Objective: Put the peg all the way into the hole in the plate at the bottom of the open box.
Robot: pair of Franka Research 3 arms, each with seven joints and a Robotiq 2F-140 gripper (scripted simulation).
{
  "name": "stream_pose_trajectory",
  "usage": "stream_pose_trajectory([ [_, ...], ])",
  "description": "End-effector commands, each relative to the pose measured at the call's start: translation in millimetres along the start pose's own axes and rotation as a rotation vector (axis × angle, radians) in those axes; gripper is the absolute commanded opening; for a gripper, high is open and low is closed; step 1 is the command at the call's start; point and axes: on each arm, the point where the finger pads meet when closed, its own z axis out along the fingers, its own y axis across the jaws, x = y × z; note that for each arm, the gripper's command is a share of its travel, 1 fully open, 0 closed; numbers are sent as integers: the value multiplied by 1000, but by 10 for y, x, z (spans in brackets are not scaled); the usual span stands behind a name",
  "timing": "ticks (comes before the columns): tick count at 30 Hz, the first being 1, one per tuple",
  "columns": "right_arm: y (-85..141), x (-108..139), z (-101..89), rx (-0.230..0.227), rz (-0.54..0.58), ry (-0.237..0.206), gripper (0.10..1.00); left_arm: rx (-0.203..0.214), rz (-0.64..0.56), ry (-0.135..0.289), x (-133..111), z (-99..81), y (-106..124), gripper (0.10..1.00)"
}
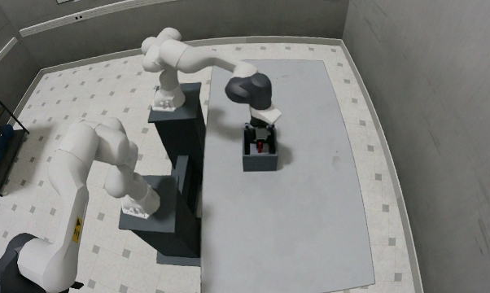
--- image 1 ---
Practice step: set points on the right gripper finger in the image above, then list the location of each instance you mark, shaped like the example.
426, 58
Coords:
76, 285

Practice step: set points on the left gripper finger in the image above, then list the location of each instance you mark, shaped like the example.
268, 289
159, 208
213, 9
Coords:
253, 137
270, 127

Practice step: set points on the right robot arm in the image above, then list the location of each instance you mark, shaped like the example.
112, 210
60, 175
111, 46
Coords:
34, 265

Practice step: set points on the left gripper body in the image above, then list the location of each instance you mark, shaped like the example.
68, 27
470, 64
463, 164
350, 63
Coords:
257, 121

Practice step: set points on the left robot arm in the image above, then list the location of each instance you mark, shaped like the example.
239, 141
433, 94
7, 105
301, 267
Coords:
243, 87

